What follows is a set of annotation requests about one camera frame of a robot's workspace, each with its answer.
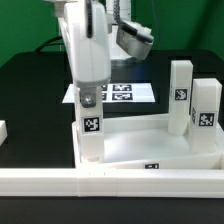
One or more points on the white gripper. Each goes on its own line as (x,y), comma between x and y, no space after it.
(85,34)

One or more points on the white desk top panel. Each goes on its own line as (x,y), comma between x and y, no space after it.
(143,142)

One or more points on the fiducial marker sheet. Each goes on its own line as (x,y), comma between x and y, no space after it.
(128,92)

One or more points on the white block left edge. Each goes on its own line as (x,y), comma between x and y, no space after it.
(3,131)

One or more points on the long white front barrier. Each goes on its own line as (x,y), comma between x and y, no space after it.
(112,183)

